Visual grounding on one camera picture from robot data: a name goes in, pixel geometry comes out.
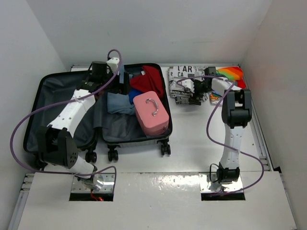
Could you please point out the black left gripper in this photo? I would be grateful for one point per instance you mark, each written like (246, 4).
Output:
(124, 88)

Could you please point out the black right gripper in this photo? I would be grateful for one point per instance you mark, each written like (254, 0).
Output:
(193, 98)

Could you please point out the grey-blue cloth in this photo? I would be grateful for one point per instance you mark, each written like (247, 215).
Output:
(119, 103)

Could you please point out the red shirt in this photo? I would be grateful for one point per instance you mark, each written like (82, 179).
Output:
(151, 80)

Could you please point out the pink vanity case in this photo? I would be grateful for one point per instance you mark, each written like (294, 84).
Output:
(151, 114)

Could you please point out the rainbow striped garment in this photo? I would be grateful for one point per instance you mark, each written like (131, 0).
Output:
(234, 74)

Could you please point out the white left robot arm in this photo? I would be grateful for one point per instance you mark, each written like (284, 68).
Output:
(55, 141)

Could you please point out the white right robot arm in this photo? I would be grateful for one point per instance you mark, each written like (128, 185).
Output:
(236, 114)

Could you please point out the black white newspaper print shirt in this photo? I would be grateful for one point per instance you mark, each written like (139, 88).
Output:
(180, 82)

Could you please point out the grey hard-shell suitcase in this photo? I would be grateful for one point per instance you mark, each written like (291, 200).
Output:
(116, 130)

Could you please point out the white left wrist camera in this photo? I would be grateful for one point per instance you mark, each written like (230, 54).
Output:
(113, 63)

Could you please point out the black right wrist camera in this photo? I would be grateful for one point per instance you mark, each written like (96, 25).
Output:
(210, 71)

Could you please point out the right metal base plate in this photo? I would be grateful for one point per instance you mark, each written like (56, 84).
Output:
(213, 191)

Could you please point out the metal base plate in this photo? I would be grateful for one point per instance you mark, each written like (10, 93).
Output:
(213, 191)
(99, 188)

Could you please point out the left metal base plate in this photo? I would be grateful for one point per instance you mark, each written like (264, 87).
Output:
(99, 188)

